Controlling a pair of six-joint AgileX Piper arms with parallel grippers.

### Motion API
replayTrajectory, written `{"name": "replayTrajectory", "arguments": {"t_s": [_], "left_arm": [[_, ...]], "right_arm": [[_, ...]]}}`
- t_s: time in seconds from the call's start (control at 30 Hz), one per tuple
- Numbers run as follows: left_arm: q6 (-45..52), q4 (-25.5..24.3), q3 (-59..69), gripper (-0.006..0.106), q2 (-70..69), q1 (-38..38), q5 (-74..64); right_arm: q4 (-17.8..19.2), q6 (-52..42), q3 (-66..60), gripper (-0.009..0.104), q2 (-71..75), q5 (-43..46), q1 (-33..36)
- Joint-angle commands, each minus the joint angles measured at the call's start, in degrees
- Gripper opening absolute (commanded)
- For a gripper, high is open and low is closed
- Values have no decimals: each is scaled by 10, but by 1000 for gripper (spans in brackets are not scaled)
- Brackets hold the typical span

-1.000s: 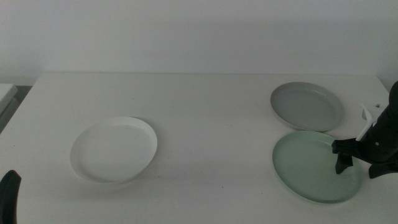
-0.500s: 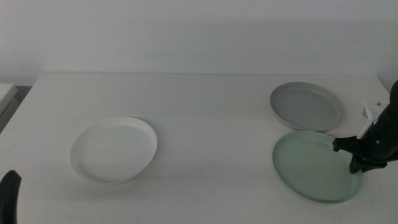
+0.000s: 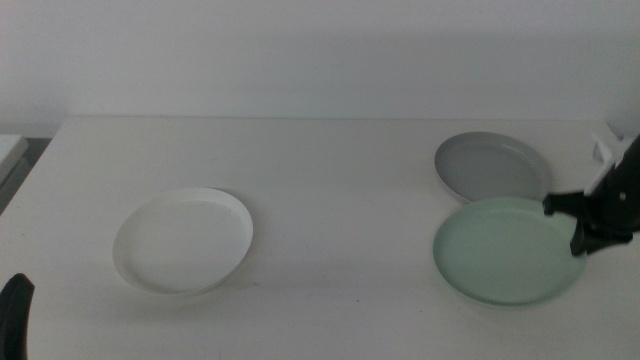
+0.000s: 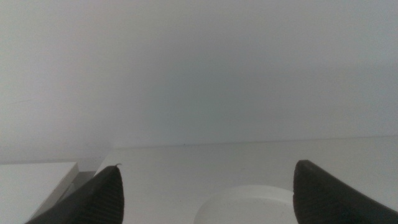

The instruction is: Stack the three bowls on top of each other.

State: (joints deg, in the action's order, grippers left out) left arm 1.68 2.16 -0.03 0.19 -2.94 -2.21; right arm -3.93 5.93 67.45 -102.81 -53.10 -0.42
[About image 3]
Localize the pale green shallow bowl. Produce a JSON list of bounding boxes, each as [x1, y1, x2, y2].
[[432, 196, 588, 306]]

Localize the grey shallow bowl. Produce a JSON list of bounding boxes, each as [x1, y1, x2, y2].
[[434, 131, 555, 205]]

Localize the white shallow bowl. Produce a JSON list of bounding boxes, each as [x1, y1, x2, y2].
[[112, 186, 255, 295]]

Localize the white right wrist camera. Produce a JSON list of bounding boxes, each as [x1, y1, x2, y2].
[[583, 122, 632, 197]]

